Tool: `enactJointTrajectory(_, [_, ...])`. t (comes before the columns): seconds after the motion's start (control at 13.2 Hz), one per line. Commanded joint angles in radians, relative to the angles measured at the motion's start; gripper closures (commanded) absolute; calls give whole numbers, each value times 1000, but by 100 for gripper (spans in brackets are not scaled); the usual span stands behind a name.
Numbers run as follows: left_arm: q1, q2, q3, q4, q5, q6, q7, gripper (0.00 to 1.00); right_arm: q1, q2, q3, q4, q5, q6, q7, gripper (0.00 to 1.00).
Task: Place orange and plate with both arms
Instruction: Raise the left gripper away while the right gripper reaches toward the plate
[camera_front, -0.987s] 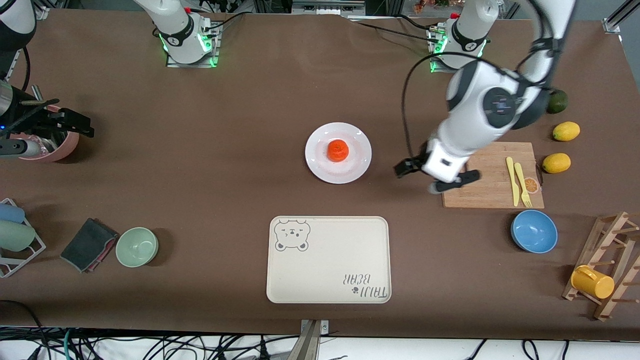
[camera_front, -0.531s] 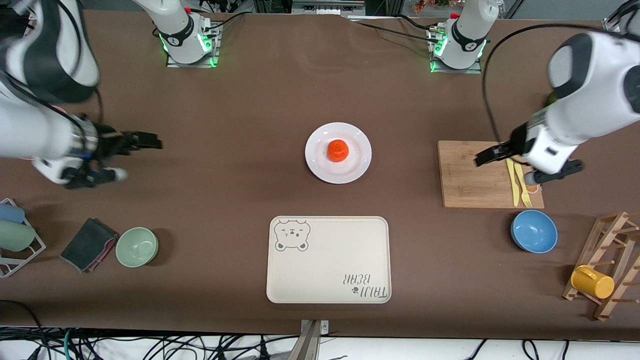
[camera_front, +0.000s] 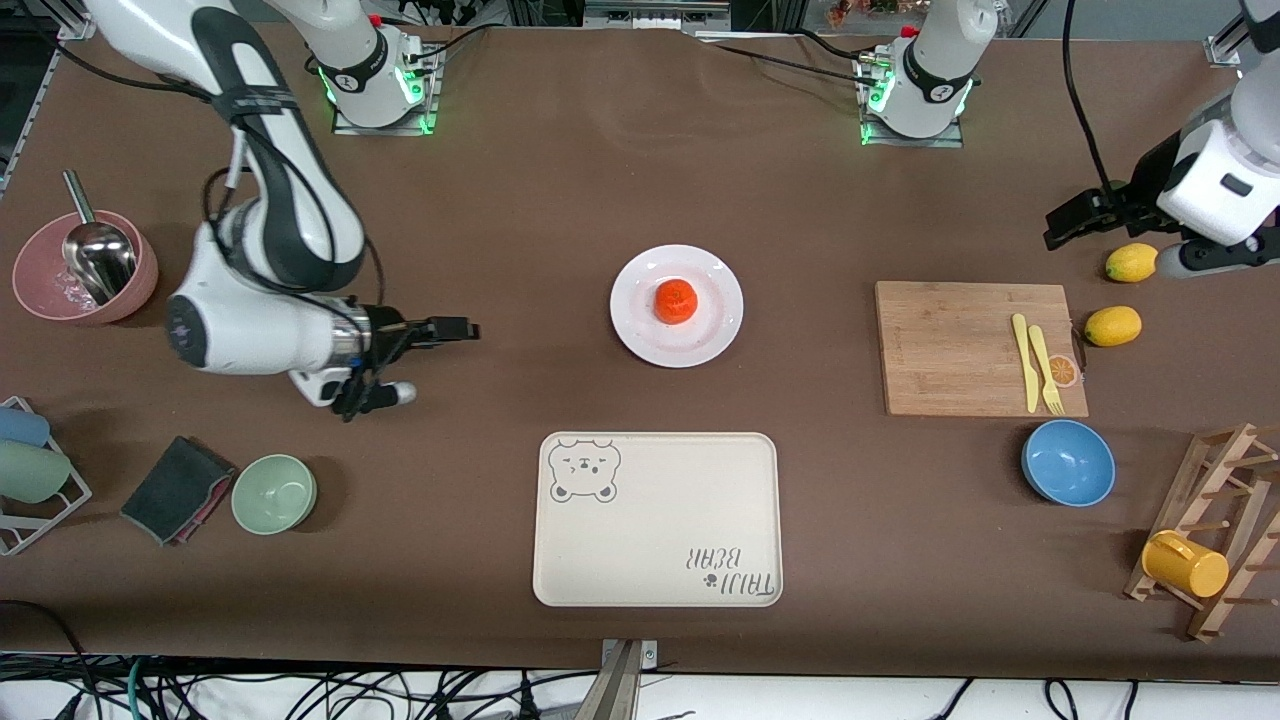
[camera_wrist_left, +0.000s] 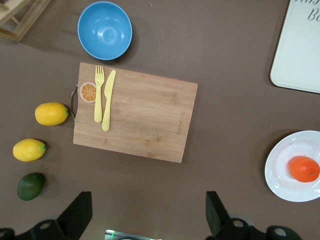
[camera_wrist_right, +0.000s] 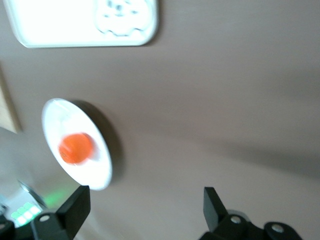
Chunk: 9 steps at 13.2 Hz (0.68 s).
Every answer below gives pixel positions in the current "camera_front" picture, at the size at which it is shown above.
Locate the white round plate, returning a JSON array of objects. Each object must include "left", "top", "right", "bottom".
[{"left": 610, "top": 244, "right": 745, "bottom": 369}]

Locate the orange fruit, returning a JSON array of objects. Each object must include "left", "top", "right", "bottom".
[{"left": 655, "top": 279, "right": 699, "bottom": 325}]

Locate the yellow lemon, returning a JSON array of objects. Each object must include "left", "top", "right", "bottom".
[
  {"left": 1085, "top": 306, "right": 1143, "bottom": 348},
  {"left": 1105, "top": 243, "right": 1159, "bottom": 283}
]

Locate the yellow plastic fork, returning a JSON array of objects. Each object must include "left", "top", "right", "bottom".
[{"left": 1028, "top": 325, "right": 1065, "bottom": 416}]

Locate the yellow plastic knife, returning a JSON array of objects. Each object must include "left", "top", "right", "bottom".
[{"left": 1011, "top": 313, "right": 1041, "bottom": 414}]

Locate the bamboo cutting board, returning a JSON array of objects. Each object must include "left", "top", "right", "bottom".
[{"left": 875, "top": 281, "right": 1090, "bottom": 419}]

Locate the pale green bowl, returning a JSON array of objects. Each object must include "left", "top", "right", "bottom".
[{"left": 231, "top": 454, "right": 319, "bottom": 536}]

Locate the blue bowl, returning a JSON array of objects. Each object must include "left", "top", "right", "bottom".
[{"left": 1021, "top": 419, "right": 1117, "bottom": 508}]

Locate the pink folded cloth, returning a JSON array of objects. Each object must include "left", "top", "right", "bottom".
[{"left": 170, "top": 468, "right": 239, "bottom": 547}]

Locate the cream bear print tray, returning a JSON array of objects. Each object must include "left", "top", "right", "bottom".
[{"left": 532, "top": 431, "right": 784, "bottom": 609}]

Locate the dark grey folded cloth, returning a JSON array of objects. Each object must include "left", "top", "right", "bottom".
[{"left": 120, "top": 435, "right": 238, "bottom": 547}]

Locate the wooden cup rack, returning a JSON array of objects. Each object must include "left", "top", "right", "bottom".
[{"left": 1124, "top": 422, "right": 1280, "bottom": 643}]

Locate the metal scoop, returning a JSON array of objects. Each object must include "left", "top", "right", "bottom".
[{"left": 62, "top": 170, "right": 138, "bottom": 306}]

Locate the colourful toy pile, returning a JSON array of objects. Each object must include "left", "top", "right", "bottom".
[{"left": 825, "top": 0, "right": 906, "bottom": 26}]

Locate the pink bowl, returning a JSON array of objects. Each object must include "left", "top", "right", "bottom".
[{"left": 12, "top": 210, "right": 160, "bottom": 325}]

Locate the yellow mug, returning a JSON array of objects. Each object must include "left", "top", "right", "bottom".
[{"left": 1141, "top": 530, "right": 1230, "bottom": 599}]

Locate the grey metal box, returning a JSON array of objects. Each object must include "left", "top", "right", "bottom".
[{"left": 583, "top": 0, "right": 732, "bottom": 33}]

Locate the light blue cup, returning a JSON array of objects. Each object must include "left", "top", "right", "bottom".
[{"left": 0, "top": 406, "right": 51, "bottom": 448}]

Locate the pale green cup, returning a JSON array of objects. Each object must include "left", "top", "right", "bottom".
[{"left": 0, "top": 440, "right": 73, "bottom": 504}]

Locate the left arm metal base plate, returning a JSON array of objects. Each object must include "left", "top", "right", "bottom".
[{"left": 858, "top": 55, "right": 967, "bottom": 149}]

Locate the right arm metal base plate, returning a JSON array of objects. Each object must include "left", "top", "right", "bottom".
[{"left": 331, "top": 45, "right": 442, "bottom": 137}]

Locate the black right base cable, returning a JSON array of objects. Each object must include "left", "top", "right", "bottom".
[{"left": 395, "top": 22, "right": 493, "bottom": 63}]

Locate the black base cable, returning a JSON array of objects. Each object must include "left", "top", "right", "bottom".
[
  {"left": 697, "top": 38, "right": 873, "bottom": 93},
  {"left": 395, "top": 22, "right": 493, "bottom": 63}
]

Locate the black left base cable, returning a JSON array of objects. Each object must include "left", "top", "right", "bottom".
[{"left": 697, "top": 38, "right": 873, "bottom": 93}]

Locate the black floor cable tangle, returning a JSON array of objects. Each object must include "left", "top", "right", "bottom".
[{"left": 0, "top": 598, "right": 601, "bottom": 720}]

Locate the white wire rack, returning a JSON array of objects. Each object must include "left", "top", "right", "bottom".
[{"left": 0, "top": 395, "right": 93, "bottom": 557}]

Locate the metal table bracket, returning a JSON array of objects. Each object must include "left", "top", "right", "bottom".
[{"left": 597, "top": 638, "right": 661, "bottom": 720}]

